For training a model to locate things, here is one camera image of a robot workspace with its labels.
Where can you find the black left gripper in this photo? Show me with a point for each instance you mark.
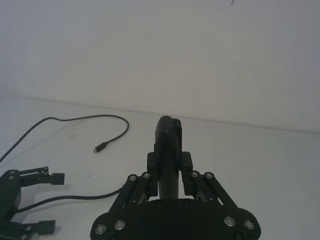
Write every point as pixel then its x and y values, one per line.
pixel 10 190

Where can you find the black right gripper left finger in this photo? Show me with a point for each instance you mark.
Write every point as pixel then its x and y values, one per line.
pixel 140 187

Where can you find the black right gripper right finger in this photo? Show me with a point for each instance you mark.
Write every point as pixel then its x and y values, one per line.
pixel 200 186

